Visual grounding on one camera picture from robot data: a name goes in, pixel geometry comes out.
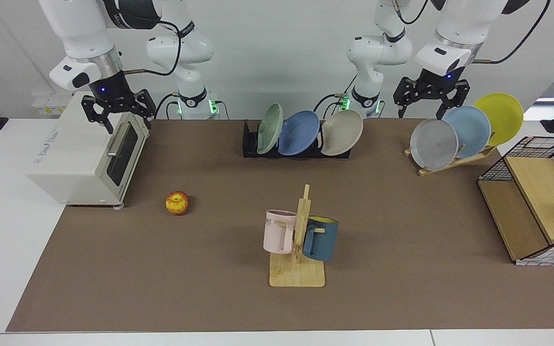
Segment yellow plate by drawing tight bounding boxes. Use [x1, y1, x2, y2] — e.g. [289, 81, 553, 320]
[473, 93, 524, 147]

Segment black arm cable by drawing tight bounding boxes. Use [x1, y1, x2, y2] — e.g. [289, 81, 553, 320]
[122, 19, 184, 77]
[472, 0, 552, 64]

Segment wire basket with wooden floor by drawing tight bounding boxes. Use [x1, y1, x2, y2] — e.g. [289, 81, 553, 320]
[478, 136, 554, 267]

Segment light blue plate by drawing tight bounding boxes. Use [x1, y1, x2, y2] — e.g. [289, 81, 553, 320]
[442, 106, 491, 159]

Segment pale toaster oven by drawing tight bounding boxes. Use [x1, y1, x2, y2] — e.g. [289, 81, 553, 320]
[26, 91, 151, 210]

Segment wooden plate rack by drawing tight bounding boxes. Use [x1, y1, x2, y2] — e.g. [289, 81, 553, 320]
[404, 132, 499, 177]

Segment brown table cloth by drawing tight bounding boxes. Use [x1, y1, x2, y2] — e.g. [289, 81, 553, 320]
[6, 118, 554, 333]

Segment dark blue mug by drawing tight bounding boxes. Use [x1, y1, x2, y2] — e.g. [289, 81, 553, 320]
[302, 217, 339, 262]

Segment beige plate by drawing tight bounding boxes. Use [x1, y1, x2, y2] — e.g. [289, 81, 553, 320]
[320, 110, 364, 157]

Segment grey plate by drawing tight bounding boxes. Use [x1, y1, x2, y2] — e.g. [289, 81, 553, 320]
[410, 118, 459, 171]

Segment red yellow apple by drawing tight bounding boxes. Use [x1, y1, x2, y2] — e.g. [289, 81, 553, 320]
[165, 191, 189, 216]

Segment green plate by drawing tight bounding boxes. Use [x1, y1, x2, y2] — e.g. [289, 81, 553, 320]
[257, 102, 284, 155]

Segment black dish rack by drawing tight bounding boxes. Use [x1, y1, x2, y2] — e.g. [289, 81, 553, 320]
[242, 120, 352, 159]

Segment pink mug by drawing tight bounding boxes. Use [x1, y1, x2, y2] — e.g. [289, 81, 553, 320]
[263, 210, 298, 254]

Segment wooden cup stand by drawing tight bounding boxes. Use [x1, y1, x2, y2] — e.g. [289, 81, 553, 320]
[269, 184, 326, 288]

